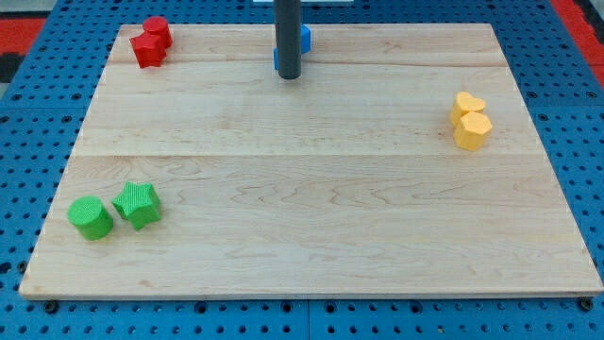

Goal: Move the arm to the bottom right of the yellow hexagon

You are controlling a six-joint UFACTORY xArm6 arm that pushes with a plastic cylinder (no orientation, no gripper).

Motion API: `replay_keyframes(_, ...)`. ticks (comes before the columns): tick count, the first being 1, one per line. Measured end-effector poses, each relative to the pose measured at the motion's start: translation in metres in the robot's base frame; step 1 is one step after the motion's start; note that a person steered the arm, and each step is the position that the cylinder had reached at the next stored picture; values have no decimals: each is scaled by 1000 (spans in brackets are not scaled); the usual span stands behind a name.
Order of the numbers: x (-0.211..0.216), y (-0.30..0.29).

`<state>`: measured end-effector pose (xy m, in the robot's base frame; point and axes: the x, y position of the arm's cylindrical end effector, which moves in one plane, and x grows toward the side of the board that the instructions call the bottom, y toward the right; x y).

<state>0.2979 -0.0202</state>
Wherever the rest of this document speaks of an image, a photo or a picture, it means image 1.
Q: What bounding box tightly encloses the red star block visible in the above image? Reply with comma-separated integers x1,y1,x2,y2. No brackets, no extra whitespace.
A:
129,32,166,68

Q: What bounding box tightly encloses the green star block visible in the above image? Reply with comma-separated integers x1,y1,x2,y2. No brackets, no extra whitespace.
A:
111,182,161,230

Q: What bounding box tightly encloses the wooden board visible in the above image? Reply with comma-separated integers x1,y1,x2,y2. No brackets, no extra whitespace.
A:
20,24,603,300

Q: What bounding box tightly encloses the blue block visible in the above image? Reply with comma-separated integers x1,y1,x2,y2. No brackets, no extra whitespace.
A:
273,25,312,70

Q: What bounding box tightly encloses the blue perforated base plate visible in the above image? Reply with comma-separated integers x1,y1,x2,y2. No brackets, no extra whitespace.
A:
1,0,603,339

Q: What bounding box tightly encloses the red cylinder block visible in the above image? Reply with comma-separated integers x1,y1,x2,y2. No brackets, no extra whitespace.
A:
143,16,173,48

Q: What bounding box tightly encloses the yellow hexagon block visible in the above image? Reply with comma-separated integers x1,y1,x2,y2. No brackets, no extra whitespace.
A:
453,111,493,151

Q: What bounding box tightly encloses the green cylinder block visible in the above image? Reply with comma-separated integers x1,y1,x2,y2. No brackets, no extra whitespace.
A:
67,195,113,241

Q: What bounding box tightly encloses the yellow heart block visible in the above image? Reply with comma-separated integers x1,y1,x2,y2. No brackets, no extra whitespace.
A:
449,92,486,127

